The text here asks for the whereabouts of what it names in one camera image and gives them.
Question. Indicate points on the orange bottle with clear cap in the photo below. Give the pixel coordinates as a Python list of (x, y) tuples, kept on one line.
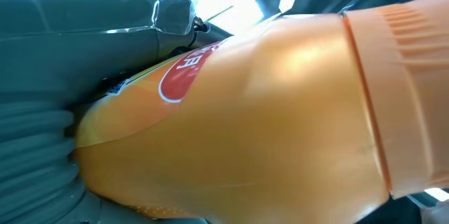
[(263, 110)]

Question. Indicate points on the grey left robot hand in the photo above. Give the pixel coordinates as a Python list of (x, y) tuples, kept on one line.
[(70, 40)]

